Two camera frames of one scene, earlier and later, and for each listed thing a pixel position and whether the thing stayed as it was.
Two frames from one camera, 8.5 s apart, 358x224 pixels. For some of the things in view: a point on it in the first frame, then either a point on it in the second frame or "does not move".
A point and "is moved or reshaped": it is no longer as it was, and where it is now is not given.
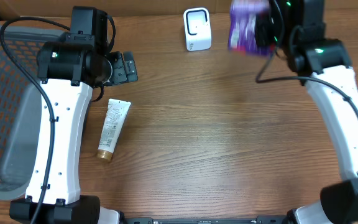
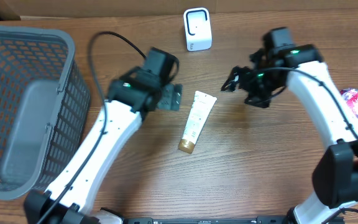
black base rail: (258, 219) does not move
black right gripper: (261, 35) -> (242, 83)
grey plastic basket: (10, 109) does not move
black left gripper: (122, 74) -> (173, 94)
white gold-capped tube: (116, 113) is moved or reshaped
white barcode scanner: (197, 29) does not move
